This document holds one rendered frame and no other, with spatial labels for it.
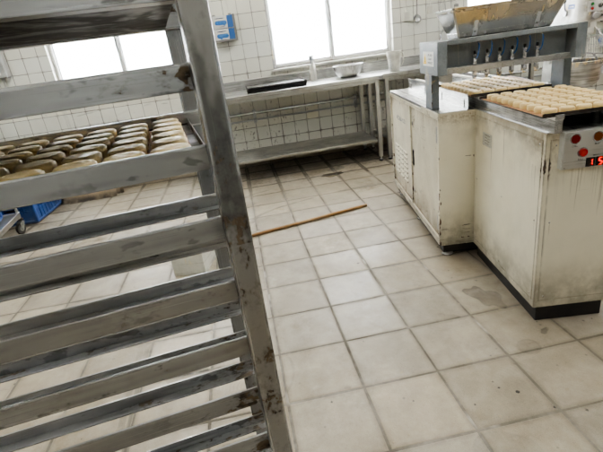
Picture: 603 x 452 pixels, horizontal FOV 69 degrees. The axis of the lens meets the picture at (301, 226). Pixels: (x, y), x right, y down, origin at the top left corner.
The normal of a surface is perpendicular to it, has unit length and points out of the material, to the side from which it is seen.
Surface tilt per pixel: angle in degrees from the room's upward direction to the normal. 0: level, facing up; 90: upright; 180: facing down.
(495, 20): 115
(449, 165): 90
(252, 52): 90
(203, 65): 90
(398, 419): 0
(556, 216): 90
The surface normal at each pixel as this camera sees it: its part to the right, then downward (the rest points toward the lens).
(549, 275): 0.01, 0.38
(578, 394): -0.13, -0.92
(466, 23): 0.07, 0.73
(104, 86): 0.30, 0.32
